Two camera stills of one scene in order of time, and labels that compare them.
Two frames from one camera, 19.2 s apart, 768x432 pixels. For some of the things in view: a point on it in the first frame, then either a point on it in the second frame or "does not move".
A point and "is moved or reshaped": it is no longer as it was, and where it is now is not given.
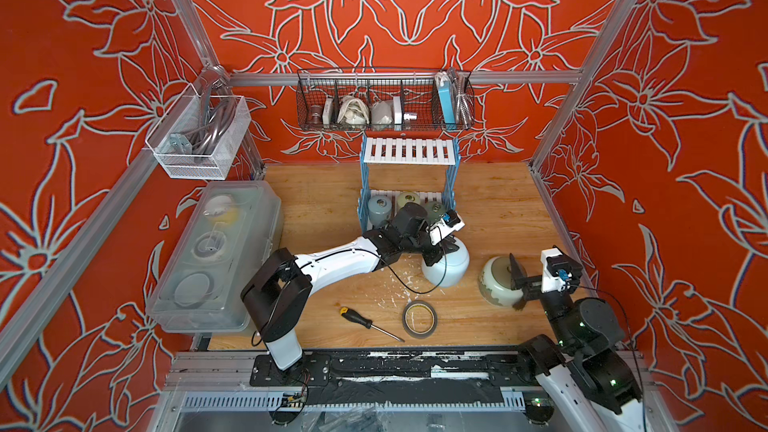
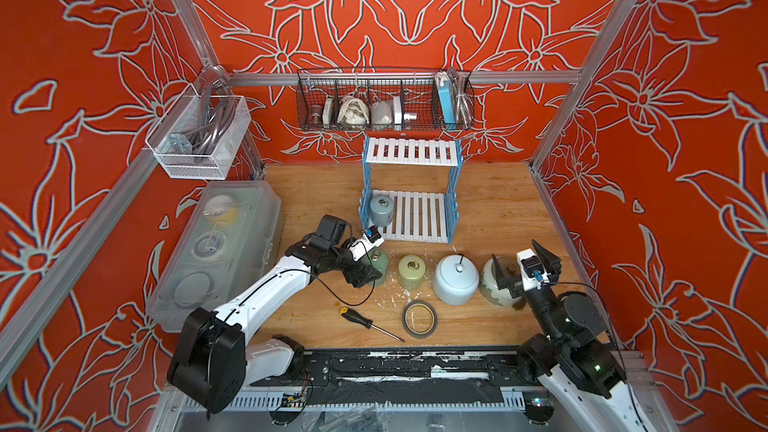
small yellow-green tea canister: (408, 197) → (411, 272)
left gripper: (440, 250) → (358, 275)
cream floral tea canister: (495, 281) does not move
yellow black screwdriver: (366, 322) does not move
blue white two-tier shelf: (407, 151) does not move
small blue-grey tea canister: (379, 209) does not move
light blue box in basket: (446, 97) does not move
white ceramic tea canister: (451, 270) is moved or reshaped
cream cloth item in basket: (353, 112) does not move
